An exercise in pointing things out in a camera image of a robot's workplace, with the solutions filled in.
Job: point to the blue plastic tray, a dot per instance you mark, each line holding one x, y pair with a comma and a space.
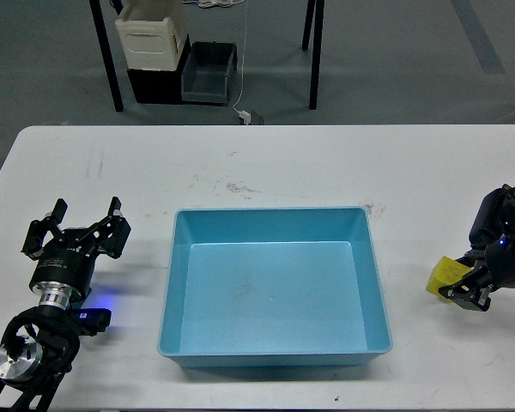
273, 288

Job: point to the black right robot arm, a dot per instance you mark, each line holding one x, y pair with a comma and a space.
495, 218

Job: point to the black table leg left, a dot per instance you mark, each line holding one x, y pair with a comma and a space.
105, 50

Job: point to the black table leg right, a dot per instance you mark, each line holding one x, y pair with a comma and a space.
312, 35

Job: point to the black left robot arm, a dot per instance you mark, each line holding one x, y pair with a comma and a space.
39, 345

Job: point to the yellow block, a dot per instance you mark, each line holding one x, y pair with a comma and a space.
446, 272

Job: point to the grey plastic bin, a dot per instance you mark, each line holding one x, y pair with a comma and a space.
208, 72

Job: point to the cream plastic crate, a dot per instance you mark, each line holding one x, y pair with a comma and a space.
152, 34

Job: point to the black box under crate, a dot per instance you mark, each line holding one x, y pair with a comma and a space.
160, 86

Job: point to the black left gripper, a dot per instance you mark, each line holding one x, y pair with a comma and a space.
69, 257

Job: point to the black table leg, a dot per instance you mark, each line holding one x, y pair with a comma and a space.
105, 50
312, 35

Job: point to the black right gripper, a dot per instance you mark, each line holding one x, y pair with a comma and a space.
472, 292

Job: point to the white power adapter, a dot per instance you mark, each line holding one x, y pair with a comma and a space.
244, 117

